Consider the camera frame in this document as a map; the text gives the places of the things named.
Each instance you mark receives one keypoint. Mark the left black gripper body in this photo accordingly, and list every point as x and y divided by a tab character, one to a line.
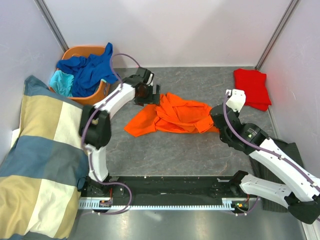
146	98

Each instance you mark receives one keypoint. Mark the orange t shirt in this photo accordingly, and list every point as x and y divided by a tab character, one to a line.
172	115

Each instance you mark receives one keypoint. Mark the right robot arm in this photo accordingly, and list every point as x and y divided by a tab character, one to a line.
299	191

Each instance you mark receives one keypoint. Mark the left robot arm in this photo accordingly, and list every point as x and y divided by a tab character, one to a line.
95	124

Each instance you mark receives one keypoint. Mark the orange plastic basket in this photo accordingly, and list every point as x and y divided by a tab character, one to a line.
100	93

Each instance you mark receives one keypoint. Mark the blue t shirt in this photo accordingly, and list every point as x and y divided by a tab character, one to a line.
89	65

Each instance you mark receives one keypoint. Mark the teal t shirt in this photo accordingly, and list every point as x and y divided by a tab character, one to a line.
62	83

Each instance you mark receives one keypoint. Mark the folded red t shirt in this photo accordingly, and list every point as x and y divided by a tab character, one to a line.
253	83

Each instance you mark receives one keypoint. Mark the dark striped cloth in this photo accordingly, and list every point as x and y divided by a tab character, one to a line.
262	172

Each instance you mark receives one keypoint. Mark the blue beige checked pillow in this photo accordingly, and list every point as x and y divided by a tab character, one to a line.
42	174

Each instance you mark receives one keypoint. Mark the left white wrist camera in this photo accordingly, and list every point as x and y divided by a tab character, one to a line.
149	79

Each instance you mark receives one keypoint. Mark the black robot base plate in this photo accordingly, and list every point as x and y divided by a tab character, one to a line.
180	190

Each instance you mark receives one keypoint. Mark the white slotted cable duct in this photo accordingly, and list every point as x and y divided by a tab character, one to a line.
95	203

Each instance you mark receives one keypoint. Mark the left aluminium frame post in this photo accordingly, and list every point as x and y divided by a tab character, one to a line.
46	13

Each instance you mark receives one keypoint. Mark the aluminium frame post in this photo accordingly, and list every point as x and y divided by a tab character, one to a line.
46	13
289	11

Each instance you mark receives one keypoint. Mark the right aluminium frame post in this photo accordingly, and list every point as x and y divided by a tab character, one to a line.
289	11

